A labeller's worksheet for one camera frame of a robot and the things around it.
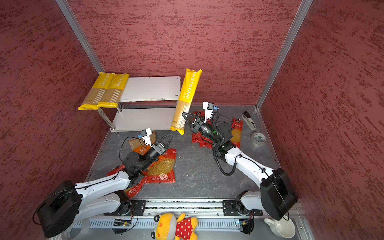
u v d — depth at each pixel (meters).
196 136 1.00
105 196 0.51
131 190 0.76
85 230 0.66
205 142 0.96
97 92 0.76
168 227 0.63
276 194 0.41
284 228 0.69
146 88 0.82
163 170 0.83
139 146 0.91
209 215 0.74
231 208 0.74
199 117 0.62
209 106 0.61
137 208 0.74
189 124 0.63
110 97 0.74
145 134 0.66
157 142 0.69
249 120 1.08
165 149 0.62
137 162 0.56
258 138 1.01
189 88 0.63
